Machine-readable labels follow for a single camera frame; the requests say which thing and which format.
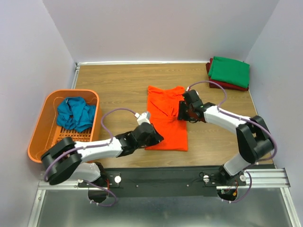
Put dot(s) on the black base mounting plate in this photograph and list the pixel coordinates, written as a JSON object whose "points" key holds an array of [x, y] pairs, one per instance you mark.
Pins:
{"points": [[166, 191]]}

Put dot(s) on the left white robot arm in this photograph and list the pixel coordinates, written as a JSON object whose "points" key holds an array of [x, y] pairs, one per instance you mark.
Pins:
{"points": [[62, 159]]}

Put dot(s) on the folded green t shirt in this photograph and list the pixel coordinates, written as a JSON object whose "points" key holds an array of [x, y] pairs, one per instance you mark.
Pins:
{"points": [[231, 71]]}

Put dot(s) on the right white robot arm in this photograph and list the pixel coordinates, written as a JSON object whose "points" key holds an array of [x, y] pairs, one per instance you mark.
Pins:
{"points": [[253, 137]]}

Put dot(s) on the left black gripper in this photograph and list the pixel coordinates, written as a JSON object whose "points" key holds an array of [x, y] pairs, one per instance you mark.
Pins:
{"points": [[153, 135]]}

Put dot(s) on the orange t shirt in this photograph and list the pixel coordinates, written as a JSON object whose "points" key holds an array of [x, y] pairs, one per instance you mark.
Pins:
{"points": [[163, 106]]}

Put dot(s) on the folded dark red t shirt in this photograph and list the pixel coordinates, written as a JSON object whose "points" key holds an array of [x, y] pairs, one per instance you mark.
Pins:
{"points": [[225, 85]]}

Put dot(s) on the teal t shirt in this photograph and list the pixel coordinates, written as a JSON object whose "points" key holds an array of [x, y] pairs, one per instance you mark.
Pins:
{"points": [[75, 114]]}

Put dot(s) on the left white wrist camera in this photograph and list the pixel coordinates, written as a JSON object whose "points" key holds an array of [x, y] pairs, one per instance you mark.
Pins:
{"points": [[143, 118]]}

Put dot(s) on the orange plastic basket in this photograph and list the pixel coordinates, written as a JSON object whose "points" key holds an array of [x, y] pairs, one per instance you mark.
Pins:
{"points": [[47, 133]]}

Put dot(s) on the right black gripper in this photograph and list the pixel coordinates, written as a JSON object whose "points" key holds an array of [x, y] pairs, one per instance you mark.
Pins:
{"points": [[182, 111]]}

